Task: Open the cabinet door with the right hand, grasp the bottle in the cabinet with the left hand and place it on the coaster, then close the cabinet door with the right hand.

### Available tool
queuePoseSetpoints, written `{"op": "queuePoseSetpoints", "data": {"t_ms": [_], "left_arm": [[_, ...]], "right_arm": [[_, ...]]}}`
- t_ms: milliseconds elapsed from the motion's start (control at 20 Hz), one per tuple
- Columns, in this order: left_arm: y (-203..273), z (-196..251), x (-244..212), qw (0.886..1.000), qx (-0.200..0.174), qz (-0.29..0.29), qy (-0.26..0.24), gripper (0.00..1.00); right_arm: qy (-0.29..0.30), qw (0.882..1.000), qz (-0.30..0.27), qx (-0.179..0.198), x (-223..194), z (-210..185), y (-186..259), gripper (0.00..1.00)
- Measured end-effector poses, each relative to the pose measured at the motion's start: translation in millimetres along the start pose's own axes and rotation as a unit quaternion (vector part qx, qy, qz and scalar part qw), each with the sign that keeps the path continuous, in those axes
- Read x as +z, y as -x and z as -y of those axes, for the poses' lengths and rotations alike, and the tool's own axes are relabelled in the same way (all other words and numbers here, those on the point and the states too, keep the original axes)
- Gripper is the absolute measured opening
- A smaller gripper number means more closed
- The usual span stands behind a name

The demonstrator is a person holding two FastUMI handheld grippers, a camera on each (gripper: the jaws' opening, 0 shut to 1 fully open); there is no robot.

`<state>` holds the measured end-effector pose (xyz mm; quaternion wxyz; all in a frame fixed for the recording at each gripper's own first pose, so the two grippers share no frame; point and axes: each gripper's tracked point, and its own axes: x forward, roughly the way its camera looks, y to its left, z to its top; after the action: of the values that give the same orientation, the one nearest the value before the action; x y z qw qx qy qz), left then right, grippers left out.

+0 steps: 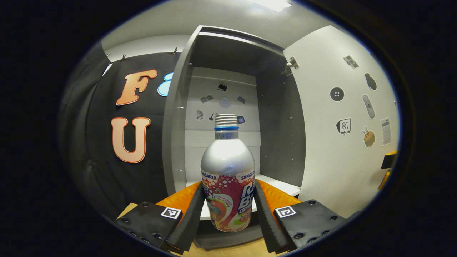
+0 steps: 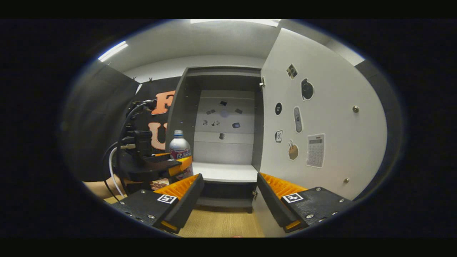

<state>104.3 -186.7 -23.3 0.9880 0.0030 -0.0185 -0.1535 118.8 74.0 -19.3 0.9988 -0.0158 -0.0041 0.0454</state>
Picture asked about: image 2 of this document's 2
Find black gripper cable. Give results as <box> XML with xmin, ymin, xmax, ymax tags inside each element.
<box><xmin>102</xmin><ymin>100</ymin><xmax>157</xmax><ymax>202</ymax></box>

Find grey cabinet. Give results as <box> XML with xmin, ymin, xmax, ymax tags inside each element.
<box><xmin>165</xmin><ymin>65</ymin><xmax>265</xmax><ymax>214</ymax></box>

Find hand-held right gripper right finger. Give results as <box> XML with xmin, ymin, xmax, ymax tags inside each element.
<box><xmin>256</xmin><ymin>172</ymin><xmax>356</xmax><ymax>233</ymax></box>

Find white cabinet door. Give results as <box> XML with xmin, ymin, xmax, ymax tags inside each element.
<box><xmin>252</xmin><ymin>28</ymin><xmax>388</xmax><ymax>238</ymax></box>

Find ceiling light panel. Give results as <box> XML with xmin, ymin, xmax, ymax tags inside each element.
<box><xmin>190</xmin><ymin>19</ymin><xmax>281</xmax><ymax>27</ymax></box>

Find black backdrop cloth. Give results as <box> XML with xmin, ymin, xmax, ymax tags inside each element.
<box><xmin>61</xmin><ymin>59</ymin><xmax>406</xmax><ymax>200</ymax></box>

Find ceiling light strip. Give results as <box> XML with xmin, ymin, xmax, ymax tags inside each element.
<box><xmin>97</xmin><ymin>40</ymin><xmax>129</xmax><ymax>63</ymax></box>

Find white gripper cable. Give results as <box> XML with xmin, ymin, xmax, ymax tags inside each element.
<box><xmin>108</xmin><ymin>143</ymin><xmax>137</xmax><ymax>198</ymax></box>

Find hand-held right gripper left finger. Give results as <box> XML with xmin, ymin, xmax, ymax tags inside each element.
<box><xmin>111</xmin><ymin>173</ymin><xmax>205</xmax><ymax>234</ymax></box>

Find clear bottle with pink label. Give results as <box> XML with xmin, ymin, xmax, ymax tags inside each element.
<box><xmin>169</xmin><ymin>130</ymin><xmax>194</xmax><ymax>181</ymax></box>

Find white cabinet shelf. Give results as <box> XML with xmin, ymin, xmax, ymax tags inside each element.
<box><xmin>192</xmin><ymin>162</ymin><xmax>258</xmax><ymax>183</ymax></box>

